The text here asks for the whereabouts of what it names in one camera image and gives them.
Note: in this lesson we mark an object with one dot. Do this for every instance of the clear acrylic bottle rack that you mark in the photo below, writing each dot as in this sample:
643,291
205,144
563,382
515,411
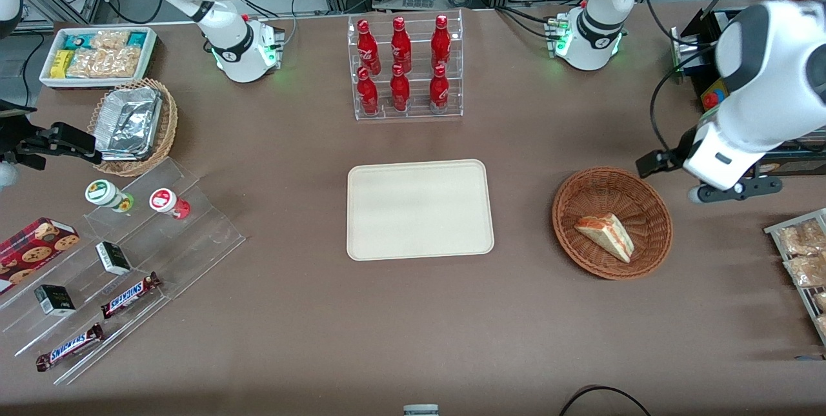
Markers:
416,97

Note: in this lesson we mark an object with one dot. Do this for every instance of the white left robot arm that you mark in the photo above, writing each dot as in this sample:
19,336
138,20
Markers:
774,80

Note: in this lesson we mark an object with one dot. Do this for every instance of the clear pastry bag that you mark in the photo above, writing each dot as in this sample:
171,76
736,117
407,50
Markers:
820,301
800,238
806,271
821,324

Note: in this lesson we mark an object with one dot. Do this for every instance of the green lid cup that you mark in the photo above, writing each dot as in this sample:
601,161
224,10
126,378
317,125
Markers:
103,192

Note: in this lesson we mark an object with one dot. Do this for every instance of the light wicker basket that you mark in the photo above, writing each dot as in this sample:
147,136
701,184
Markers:
169,119

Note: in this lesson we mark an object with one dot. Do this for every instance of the black food warmer cabinet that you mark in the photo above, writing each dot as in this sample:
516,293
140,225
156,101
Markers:
710,35

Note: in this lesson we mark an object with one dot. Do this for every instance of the triangular sandwich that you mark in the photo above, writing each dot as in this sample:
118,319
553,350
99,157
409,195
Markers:
606,234

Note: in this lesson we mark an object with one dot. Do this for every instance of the teal snack pack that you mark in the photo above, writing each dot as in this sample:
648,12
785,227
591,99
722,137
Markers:
77,41
137,39

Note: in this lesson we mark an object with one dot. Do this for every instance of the beige plastic tray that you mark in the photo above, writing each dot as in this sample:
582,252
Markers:
419,209

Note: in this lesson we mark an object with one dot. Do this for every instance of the red cola bottle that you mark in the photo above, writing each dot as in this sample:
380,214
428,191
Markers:
367,93
441,42
401,45
439,90
400,90
368,48

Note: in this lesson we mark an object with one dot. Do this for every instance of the white plastic snack bin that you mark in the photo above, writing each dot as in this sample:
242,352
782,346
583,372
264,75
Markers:
150,55

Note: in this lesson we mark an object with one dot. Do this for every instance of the aluminium foil container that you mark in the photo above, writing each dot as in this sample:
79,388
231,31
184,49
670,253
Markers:
129,122

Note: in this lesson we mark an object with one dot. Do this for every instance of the clear acrylic tiered stand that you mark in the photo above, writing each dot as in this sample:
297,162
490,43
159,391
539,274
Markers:
193,235

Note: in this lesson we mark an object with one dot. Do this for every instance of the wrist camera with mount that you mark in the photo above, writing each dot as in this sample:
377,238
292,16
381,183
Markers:
68,138
658,161

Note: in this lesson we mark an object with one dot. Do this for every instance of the clear cracker bag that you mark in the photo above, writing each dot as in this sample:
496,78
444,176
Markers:
121,62
84,64
111,40

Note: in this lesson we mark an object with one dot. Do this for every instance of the grey right arm gripper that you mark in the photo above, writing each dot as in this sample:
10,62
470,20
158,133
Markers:
29,146

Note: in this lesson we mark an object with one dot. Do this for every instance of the red cookie box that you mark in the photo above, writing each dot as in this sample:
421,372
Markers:
32,251

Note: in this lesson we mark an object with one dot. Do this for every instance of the Snickers chocolate bar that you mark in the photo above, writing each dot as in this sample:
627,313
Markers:
129,295
70,347

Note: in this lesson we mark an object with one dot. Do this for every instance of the yellow snack pack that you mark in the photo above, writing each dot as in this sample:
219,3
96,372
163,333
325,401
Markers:
61,64

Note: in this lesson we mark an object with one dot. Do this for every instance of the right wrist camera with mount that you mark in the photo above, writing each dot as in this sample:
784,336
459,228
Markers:
68,138

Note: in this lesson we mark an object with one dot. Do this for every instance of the small black box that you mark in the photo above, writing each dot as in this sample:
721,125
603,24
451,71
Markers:
113,258
55,300

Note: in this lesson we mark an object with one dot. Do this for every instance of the brown wicker basket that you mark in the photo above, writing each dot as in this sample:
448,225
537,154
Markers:
645,209

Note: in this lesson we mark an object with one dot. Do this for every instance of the red lid cup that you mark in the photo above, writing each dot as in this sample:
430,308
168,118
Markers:
163,200

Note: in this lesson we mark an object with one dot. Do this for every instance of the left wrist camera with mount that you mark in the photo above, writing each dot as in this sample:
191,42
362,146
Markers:
658,161

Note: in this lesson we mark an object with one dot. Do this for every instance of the small grey device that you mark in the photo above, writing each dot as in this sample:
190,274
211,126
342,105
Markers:
421,410

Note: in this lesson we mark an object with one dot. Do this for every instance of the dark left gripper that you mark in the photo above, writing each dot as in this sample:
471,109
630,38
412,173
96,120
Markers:
681,145

